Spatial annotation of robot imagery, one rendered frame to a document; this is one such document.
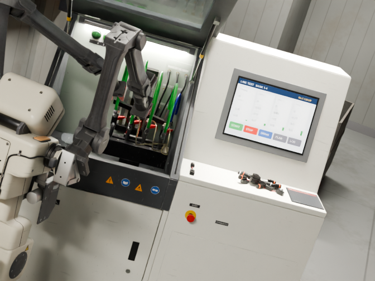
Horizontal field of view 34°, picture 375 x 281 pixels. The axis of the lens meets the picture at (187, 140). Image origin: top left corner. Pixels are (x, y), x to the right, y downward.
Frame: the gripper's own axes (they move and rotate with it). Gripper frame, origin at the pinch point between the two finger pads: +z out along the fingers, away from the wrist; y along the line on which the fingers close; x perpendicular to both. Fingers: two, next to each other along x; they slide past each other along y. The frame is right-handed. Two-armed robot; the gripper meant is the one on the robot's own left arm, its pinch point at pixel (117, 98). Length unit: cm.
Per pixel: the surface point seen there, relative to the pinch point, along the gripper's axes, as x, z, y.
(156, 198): 32.2, 29.6, -20.9
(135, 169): 24.6, 17.9, -11.1
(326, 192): -134, 335, -110
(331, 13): -464, 441, -99
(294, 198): 17, 43, -82
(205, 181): 22, 26, -42
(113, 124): 1.5, 20.3, 6.0
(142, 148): 7.4, 29.4, -8.1
